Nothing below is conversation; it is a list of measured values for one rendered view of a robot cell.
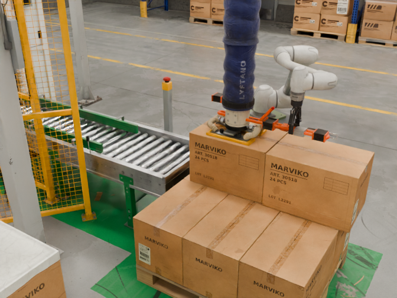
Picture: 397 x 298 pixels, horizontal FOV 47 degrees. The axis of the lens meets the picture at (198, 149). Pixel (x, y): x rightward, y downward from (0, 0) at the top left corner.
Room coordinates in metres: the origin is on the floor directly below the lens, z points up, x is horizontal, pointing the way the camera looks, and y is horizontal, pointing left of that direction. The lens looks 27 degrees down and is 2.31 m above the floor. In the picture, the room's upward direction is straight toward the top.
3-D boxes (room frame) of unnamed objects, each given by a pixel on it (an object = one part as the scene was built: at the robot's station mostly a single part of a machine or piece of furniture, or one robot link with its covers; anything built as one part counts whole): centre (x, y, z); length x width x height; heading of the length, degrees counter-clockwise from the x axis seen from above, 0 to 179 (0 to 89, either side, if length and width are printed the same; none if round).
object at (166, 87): (3.94, 0.28, 0.50); 0.07 x 0.07 x 1.00; 57
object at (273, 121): (2.83, -0.48, 1.07); 0.10 x 0.08 x 0.06; 148
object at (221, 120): (2.96, -0.27, 1.01); 0.34 x 0.25 x 0.06; 58
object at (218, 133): (2.88, -0.22, 0.97); 0.34 x 0.10 x 0.05; 58
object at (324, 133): (2.64, -0.78, 1.08); 0.08 x 0.07 x 0.05; 58
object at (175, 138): (4.12, 0.88, 0.50); 2.31 x 0.05 x 0.19; 57
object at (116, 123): (4.26, 1.21, 0.60); 1.60 x 0.10 x 0.09; 57
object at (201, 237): (2.60, -0.33, 0.34); 1.20 x 1.00 x 0.40; 57
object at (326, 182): (2.65, -0.80, 0.74); 0.60 x 0.40 x 0.40; 58
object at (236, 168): (2.98, -0.29, 0.75); 0.60 x 0.40 x 0.40; 58
